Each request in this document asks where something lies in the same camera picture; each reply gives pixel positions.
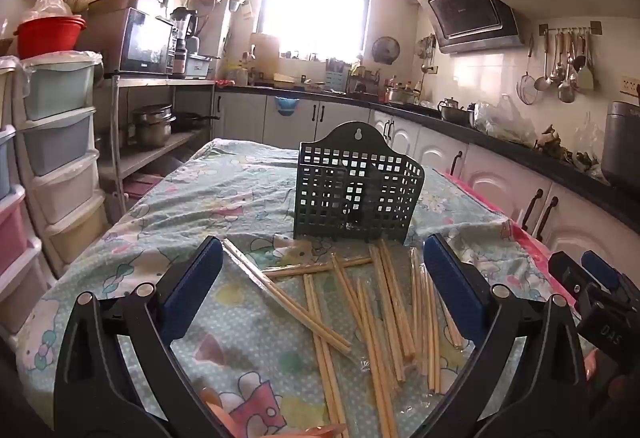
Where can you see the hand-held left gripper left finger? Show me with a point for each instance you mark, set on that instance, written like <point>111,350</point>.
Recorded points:
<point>192,288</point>

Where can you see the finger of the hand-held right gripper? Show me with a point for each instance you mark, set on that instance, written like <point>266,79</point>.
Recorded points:
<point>565,275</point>
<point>600,268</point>

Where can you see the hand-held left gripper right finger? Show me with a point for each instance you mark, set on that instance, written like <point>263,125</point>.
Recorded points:
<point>455,288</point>

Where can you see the set of wooden chopsticks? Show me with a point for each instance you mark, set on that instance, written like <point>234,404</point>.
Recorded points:
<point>287,297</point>

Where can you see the dark green plastic utensil holder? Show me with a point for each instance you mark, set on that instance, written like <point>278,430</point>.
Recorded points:
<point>350,168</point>

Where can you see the row of hanging kitchen utensils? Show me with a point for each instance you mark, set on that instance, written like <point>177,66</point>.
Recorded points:
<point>565,78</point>

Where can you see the light blue cartoon printed sheet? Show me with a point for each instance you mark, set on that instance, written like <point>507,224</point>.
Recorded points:
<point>225,188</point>

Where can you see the black kitchen countertop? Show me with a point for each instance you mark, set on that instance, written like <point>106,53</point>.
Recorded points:
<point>550,163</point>

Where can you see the white base cabinets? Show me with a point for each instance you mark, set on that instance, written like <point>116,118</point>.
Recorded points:
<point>490,173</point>

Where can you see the grey rice cooker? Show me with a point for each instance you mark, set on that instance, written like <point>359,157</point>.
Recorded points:
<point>622,143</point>

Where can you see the pile of dried brown leaves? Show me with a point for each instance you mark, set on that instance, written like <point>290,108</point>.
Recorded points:
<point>555,143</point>

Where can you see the metal shelf rack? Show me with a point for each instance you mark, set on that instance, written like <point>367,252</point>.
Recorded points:
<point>150,158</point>

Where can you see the large clear plastic bag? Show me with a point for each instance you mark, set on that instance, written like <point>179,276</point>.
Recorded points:
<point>505,121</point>

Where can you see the stack of steel pots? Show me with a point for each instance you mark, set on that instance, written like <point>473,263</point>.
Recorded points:
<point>152,126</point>

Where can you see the black frying pan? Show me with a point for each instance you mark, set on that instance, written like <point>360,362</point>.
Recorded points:
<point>192,121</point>

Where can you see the pastel plastic drawer tower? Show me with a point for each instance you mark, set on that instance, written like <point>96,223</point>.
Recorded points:
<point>60,128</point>
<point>12,228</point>

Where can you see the steel cooking pot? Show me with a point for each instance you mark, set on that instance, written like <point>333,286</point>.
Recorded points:
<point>399,96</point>

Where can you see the blue hanging plastic bin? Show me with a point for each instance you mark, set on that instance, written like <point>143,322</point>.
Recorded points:
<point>286,105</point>

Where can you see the blue grey storage box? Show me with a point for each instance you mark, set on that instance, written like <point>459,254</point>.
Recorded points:
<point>200,66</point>

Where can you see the cluster of small hanging ladles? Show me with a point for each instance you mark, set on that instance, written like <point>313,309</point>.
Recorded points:
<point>425,51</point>

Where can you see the light blue knife rack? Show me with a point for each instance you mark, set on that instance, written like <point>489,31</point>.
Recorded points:
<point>337,77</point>

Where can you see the beige cutting board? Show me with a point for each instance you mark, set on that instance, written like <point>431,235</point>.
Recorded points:
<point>264,53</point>

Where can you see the black microwave oven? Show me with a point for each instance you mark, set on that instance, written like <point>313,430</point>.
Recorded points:
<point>145,41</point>

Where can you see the black blender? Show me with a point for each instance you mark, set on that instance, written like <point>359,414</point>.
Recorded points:
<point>182,33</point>

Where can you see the red plastic basin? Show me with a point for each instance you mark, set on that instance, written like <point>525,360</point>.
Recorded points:
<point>50,36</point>

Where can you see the crumpled white plastic bag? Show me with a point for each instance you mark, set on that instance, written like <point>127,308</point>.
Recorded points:
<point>47,6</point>

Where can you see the metal hook rail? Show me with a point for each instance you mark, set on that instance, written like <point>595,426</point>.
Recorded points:
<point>570,28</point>

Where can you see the round dark wall fan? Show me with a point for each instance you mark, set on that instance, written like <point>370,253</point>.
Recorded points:
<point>385,50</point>

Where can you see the small wall mounted holder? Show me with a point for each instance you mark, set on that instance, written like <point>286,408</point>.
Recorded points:
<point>239,3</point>

